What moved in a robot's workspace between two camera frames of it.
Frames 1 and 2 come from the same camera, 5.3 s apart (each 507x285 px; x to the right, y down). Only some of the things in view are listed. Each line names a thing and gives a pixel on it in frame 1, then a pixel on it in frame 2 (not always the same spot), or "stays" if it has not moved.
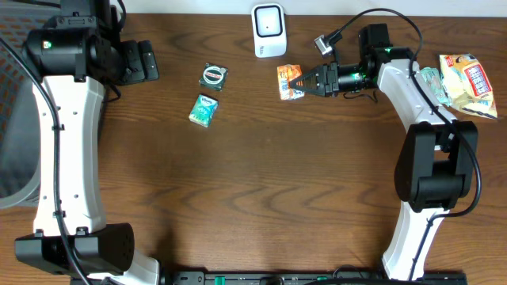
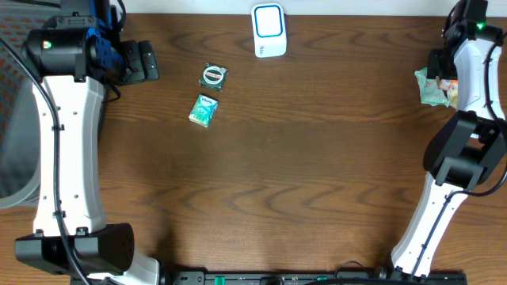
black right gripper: [320, 74] to [436, 65]
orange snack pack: [285, 74] to [449, 85]
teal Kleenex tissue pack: [203, 110] stays
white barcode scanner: [268, 22] stays
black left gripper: [139, 61] stays
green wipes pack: [432, 76] stays
